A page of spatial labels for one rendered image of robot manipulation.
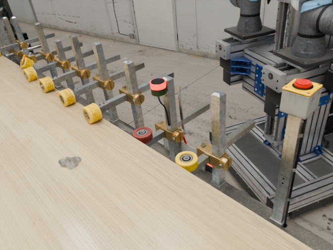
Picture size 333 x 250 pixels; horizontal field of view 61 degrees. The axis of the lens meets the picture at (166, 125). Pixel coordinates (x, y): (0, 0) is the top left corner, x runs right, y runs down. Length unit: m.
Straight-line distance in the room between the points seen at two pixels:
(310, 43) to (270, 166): 0.91
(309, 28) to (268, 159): 0.99
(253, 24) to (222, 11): 2.27
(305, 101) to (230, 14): 3.34
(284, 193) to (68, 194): 0.68
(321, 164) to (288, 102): 1.41
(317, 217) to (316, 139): 0.50
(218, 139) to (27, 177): 0.69
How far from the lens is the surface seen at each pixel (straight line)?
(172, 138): 1.20
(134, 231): 0.83
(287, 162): 0.90
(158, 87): 1.06
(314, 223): 2.07
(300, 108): 0.77
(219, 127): 0.99
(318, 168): 2.12
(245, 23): 1.84
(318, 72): 1.54
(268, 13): 3.81
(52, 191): 1.03
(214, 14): 4.16
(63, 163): 1.11
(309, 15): 1.44
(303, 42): 1.47
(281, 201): 1.01
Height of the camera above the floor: 1.56
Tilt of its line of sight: 33 degrees down
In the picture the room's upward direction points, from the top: 7 degrees counter-clockwise
